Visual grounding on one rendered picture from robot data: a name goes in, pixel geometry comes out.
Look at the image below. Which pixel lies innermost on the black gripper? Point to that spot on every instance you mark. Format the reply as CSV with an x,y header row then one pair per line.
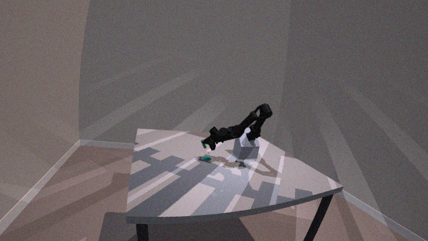
x,y
211,141

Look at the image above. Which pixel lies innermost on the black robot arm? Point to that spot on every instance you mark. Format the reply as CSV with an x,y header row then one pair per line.
x,y
237,131

